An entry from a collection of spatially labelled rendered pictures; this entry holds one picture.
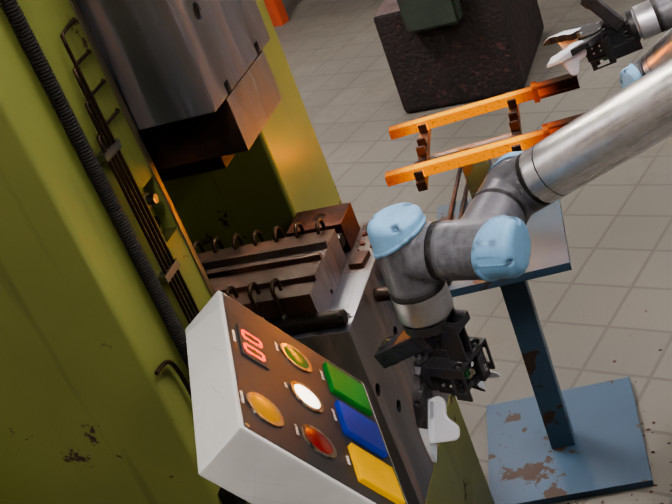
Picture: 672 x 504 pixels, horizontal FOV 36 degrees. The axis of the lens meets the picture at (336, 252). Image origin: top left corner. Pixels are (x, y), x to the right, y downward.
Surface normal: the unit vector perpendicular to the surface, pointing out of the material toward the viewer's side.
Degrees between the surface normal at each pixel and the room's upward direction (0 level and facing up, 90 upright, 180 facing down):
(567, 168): 86
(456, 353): 90
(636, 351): 0
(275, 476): 90
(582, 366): 0
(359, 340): 90
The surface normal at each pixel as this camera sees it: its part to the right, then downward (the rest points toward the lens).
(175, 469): -0.23, 0.55
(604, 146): -0.48, 0.51
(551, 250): -0.33, -0.82
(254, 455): 0.18, 0.43
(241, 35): 0.91, -0.16
